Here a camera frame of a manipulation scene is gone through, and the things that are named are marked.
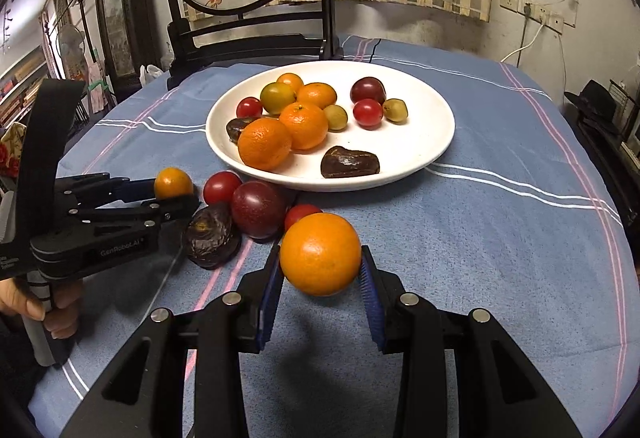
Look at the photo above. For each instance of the red cherry tomato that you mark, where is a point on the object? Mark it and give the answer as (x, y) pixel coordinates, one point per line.
(221, 186)
(299, 214)
(249, 107)
(367, 113)

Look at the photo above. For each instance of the white electric fan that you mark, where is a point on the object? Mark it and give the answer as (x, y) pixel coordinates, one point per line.
(70, 40)

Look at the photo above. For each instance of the white plastic bag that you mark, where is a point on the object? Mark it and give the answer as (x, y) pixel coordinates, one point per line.
(151, 73)

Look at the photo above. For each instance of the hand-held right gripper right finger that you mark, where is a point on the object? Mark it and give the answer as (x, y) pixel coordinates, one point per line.
(370, 303)

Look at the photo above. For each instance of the small yellow-green fruit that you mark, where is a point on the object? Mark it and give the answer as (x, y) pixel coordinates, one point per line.
(394, 110)
(335, 117)

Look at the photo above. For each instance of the dark brown wrinkled fruit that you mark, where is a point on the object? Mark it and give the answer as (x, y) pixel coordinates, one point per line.
(211, 238)
(350, 162)
(233, 128)

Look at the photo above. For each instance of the blue striped tablecloth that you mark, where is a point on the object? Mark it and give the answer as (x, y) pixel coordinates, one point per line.
(500, 243)

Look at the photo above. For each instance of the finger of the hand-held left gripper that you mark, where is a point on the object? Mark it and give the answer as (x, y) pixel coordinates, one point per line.
(175, 207)
(135, 189)

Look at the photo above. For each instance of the smooth small orange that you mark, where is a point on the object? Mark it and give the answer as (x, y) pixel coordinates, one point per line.
(290, 80)
(173, 183)
(320, 254)

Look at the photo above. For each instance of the person's left hand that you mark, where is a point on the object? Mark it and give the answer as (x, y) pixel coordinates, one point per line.
(65, 308)

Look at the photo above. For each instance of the black hat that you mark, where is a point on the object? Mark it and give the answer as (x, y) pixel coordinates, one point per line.
(595, 102)

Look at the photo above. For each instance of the white oval plate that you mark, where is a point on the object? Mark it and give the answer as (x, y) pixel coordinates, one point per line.
(425, 132)

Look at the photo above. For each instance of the dark red plum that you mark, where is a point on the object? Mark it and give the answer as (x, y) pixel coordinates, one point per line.
(367, 89)
(258, 209)

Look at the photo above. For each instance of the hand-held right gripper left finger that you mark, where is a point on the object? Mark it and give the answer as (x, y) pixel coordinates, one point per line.
(267, 298)

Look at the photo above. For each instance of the bookshelf with books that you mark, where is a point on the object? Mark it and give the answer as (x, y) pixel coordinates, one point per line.
(22, 82)

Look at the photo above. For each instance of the dark slender pole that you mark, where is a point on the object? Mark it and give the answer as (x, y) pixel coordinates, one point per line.
(82, 12)

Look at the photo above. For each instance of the yellow-green tangerine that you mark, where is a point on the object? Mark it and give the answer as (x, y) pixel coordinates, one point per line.
(278, 97)

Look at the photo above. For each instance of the red floral cloth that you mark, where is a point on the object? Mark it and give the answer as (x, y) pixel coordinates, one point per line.
(11, 150)

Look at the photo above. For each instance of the bumpy orange mandarin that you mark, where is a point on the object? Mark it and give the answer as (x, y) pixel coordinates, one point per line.
(316, 95)
(303, 125)
(264, 142)

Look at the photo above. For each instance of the dark wood framed painting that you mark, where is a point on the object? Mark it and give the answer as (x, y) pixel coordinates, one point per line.
(117, 27)

